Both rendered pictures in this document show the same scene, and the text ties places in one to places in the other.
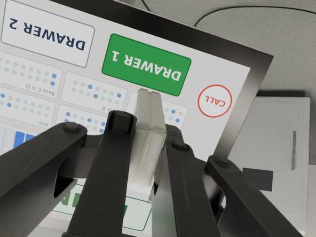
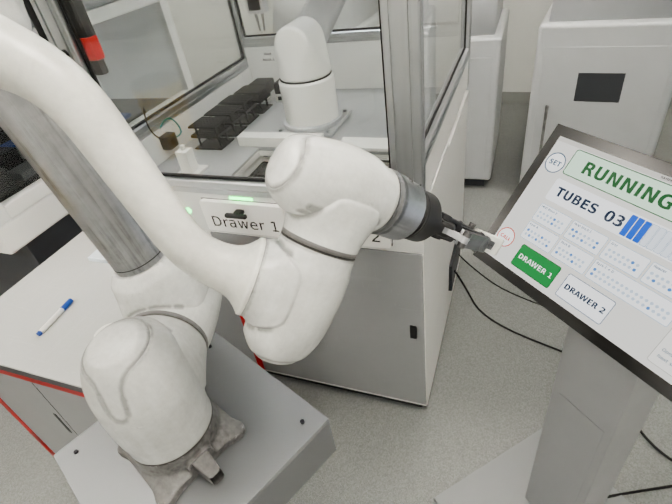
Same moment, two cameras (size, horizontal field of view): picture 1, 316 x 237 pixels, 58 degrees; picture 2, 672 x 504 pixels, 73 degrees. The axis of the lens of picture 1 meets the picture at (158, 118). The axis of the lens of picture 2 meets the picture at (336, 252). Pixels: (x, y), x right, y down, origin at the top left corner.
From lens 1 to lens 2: 69 cm
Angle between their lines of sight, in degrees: 54
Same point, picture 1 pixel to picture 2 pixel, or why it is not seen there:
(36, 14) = (585, 310)
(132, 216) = (580, 163)
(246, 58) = (484, 256)
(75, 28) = (566, 296)
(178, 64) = (517, 262)
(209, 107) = (509, 233)
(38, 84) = (604, 270)
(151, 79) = (534, 257)
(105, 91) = (564, 256)
